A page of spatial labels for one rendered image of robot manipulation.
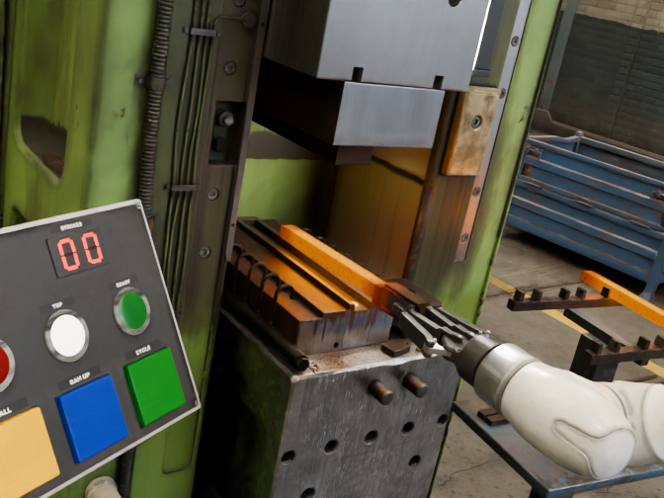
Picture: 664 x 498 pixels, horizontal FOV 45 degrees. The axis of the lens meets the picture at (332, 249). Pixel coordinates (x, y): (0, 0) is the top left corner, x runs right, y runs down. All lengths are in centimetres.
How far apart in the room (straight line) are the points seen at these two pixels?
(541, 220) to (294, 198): 373
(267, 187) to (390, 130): 55
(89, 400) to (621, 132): 936
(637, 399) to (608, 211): 408
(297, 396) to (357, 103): 46
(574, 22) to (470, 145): 901
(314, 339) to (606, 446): 52
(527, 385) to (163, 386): 45
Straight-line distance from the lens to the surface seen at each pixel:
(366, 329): 138
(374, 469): 149
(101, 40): 115
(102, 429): 94
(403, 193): 160
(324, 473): 141
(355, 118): 120
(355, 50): 117
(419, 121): 128
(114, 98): 117
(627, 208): 511
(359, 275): 132
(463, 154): 155
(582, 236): 526
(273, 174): 174
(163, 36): 116
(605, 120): 1014
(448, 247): 164
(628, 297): 175
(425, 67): 126
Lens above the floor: 152
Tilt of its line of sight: 19 degrees down
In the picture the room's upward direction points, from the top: 11 degrees clockwise
